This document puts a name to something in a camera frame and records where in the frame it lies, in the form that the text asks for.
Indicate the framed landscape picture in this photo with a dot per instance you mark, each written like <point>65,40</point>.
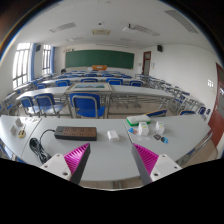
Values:
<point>89,86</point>

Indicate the white and green box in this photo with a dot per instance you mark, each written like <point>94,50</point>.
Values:
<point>138,119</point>

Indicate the blue curtain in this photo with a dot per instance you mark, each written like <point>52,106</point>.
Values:
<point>53,60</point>
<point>33,61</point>

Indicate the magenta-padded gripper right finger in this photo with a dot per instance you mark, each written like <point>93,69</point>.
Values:
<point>148,163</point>

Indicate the green chalkboard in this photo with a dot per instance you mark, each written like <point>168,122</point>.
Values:
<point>99,59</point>

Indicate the orange wooden lectern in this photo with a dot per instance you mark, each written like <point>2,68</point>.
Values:
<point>99,67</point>

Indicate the dark grey power strip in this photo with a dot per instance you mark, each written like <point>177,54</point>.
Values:
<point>76,133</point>

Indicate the yellow round disc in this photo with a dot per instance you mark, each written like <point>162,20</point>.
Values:
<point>22,134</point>

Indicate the white ceiling projector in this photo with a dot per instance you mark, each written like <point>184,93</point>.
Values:
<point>128,27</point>

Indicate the brown door with window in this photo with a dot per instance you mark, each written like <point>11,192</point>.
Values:
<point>147,63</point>

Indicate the dark round sticker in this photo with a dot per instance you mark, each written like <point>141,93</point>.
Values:
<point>157,137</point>

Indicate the large bright window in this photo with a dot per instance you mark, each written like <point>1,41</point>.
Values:
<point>21,65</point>

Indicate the group of ceiling lights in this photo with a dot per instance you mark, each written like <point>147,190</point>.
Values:
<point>63,27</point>

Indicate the small white carton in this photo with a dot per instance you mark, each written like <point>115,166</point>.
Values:
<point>160,128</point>
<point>143,128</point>

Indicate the red-brown door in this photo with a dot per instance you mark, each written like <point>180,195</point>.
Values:
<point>217,116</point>

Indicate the black wall speaker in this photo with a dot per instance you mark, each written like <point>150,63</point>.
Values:
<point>38,47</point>
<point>159,48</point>

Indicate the long grey classroom desk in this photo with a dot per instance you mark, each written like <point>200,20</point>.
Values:
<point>141,90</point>

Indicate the colourful printed paper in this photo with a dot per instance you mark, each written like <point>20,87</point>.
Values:
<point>31,120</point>

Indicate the group of blue chairs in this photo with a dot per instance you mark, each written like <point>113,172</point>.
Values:
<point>115,81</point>

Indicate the narrow bright window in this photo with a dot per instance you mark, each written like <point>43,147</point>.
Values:
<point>46,60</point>

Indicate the blue and wood chair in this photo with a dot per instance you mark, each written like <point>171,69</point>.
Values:
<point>187,112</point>
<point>157,113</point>

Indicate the small white block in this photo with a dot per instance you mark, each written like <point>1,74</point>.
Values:
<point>13,130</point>
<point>19,122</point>

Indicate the blue round sticker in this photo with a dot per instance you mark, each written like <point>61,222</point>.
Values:
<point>164,140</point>

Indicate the blue printed card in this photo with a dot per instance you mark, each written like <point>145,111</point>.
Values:
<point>133,131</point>

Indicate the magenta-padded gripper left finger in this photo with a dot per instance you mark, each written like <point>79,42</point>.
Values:
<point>75,163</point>

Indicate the blue metal-framed chair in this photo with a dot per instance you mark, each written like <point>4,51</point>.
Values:
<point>87,105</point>
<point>46,102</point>
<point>27,102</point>

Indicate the square ceiling air vent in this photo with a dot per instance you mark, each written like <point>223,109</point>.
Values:
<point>101,32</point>

